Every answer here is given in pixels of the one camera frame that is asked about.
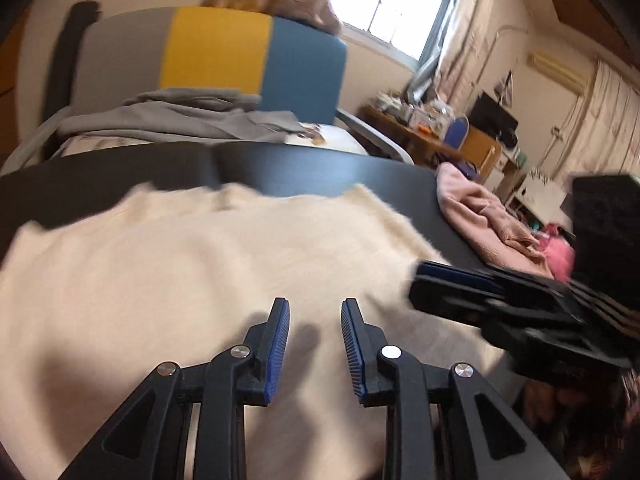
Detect white pipe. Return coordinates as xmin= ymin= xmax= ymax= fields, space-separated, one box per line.
xmin=480 ymin=25 xmax=531 ymax=96

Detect wooden desk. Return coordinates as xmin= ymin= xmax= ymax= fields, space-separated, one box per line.
xmin=360 ymin=105 xmax=506 ymax=186

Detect pink fluffy item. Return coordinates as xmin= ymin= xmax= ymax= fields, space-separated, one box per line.
xmin=537 ymin=225 xmax=576 ymax=281

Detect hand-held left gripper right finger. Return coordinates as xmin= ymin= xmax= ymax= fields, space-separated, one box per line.
xmin=341 ymin=297 xmax=571 ymax=480

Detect white shelf unit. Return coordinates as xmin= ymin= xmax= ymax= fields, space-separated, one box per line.
xmin=515 ymin=170 xmax=568 ymax=221

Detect dark cloth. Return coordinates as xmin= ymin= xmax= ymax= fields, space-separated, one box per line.
xmin=520 ymin=375 xmax=640 ymax=480

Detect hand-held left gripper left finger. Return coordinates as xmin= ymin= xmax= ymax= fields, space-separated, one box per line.
xmin=57 ymin=297 xmax=291 ymax=480

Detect black monitor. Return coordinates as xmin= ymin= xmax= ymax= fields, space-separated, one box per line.
xmin=472 ymin=91 xmax=519 ymax=136

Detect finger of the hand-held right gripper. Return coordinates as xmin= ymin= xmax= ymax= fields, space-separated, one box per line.
xmin=416 ymin=261 xmax=571 ymax=301
xmin=409 ymin=281 xmax=581 ymax=328

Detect grey yellow blue chair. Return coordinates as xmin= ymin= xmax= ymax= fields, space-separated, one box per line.
xmin=0 ymin=0 xmax=416 ymax=176

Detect grey garment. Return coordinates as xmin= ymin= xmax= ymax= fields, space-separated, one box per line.
xmin=57 ymin=87 xmax=301 ymax=146

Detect pink knit sweater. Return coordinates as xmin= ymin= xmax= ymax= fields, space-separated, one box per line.
xmin=436 ymin=162 xmax=553 ymax=278

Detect small blue chair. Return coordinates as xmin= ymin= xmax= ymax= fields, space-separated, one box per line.
xmin=442 ymin=114 xmax=471 ymax=148

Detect wall air conditioner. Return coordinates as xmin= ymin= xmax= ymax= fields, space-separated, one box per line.
xmin=527 ymin=50 xmax=588 ymax=93

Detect window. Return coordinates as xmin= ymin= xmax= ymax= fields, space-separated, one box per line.
xmin=325 ymin=0 xmax=468 ymax=58

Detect grey curtain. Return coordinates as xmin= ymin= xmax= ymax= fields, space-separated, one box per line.
xmin=407 ymin=35 xmax=446 ymax=98

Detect white knit sweater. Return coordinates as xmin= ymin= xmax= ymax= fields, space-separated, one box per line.
xmin=0 ymin=182 xmax=526 ymax=480

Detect small items on desk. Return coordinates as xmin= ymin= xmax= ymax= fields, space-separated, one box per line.
xmin=375 ymin=90 xmax=456 ymax=128

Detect beige floral curtain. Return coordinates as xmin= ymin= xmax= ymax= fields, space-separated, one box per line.
xmin=565 ymin=60 xmax=640 ymax=176
xmin=440 ymin=0 xmax=501 ymax=111

